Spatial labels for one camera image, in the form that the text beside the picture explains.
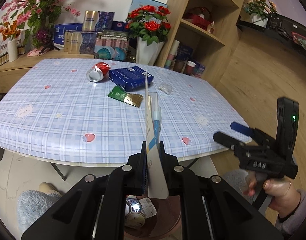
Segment brown trash bin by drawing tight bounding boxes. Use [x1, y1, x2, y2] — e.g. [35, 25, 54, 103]
[123, 194, 182, 240]

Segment small black tripod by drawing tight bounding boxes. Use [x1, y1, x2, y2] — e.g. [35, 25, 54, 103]
[40, 29, 61, 53]

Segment gold and blue gift box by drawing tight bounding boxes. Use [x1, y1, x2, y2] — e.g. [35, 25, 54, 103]
[83, 10, 115, 33]

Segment orange artificial flowers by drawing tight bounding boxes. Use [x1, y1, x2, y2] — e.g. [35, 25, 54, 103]
[0, 21, 21, 42]

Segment person's right hand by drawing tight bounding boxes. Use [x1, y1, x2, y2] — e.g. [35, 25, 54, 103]
[243, 172, 297, 217]

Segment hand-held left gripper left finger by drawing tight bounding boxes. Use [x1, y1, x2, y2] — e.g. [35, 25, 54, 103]
[20, 141, 147, 240]

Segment white angular planter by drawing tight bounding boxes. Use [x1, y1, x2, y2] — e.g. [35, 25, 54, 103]
[136, 39, 166, 65]

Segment red rose bouquet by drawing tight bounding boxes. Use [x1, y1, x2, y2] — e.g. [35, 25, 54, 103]
[125, 5, 171, 46]

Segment crumpled clear plastic wrapper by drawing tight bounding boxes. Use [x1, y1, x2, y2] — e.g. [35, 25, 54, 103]
[158, 83, 174, 95]

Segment dark blue book box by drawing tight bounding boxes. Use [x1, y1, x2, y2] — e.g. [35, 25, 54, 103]
[176, 45, 193, 63]

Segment white blister pack card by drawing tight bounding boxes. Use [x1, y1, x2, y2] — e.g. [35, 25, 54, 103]
[144, 69, 169, 200]

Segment black side cabinet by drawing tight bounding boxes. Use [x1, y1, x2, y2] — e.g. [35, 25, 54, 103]
[236, 14, 306, 63]

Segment red teapot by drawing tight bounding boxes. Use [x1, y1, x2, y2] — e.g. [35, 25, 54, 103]
[183, 6, 213, 30]

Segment red paper cup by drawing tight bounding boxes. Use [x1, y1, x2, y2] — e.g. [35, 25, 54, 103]
[185, 60, 196, 75]

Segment pink artificial flower arrangement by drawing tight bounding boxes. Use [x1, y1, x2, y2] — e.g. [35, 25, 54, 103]
[0, 0, 81, 48]

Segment crushed red drink can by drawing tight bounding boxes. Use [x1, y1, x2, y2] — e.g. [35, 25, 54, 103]
[87, 62, 111, 83]

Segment row of small bottles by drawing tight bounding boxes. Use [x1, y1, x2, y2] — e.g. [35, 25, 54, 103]
[0, 39, 26, 67]

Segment purple artificial flowers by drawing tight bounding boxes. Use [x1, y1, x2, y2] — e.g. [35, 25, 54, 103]
[34, 30, 52, 48]

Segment blue tissue pack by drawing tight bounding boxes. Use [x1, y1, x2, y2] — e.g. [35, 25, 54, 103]
[54, 23, 83, 39]

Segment flat dark blue box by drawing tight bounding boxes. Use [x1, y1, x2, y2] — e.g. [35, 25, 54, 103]
[108, 66, 154, 92]

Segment beige slipper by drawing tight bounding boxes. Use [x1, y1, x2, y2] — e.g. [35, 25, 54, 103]
[39, 182, 62, 195]

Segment wooden shelf unit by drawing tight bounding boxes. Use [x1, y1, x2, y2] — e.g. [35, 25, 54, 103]
[155, 0, 249, 85]

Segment pink rose plant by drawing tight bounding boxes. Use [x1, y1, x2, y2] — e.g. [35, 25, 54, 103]
[244, 0, 277, 18]

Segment tall white vase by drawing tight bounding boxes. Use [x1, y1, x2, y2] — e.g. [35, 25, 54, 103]
[7, 39, 18, 63]

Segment stack of pastel paper cups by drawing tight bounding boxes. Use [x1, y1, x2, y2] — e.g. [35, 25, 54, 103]
[165, 39, 181, 70]

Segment brown paper cup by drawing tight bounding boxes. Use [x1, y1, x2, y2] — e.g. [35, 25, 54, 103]
[173, 60, 186, 73]

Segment person's right forearm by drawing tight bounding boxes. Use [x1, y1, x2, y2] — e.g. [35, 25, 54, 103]
[275, 189, 306, 238]

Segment fluffy blue slipper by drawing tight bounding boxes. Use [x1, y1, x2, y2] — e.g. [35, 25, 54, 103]
[17, 190, 63, 234]

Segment crushed blue drink can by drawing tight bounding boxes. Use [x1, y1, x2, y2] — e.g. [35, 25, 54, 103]
[125, 197, 141, 216]

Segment round cream tub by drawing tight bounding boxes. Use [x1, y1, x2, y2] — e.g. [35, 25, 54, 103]
[125, 211, 146, 229]

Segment white square flower pot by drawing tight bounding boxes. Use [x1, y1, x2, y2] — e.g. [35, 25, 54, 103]
[250, 14, 268, 27]

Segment small blue and white carton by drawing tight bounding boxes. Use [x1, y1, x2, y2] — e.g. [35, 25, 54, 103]
[193, 61, 206, 78]

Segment green and gold sachet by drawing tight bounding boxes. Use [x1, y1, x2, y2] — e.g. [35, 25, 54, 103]
[107, 85, 144, 108]

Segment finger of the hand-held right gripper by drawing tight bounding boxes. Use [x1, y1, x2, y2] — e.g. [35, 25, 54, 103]
[213, 132, 264, 157]
[230, 122, 277, 151]

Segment tall light blue box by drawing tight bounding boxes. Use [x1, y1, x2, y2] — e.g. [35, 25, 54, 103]
[130, 0, 168, 15]

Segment person's right leg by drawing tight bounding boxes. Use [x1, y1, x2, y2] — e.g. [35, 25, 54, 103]
[223, 169, 253, 200]

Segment blue box with gold panels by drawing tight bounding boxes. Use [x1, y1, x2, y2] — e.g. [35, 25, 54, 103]
[64, 31, 97, 55]

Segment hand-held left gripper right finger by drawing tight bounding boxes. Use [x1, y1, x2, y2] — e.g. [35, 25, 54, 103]
[158, 141, 284, 240]

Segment black folding table leg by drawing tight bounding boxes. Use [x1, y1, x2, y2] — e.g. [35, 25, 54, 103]
[49, 162, 67, 181]

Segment small dark blue box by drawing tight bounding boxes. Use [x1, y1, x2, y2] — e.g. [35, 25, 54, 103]
[112, 20, 126, 32]

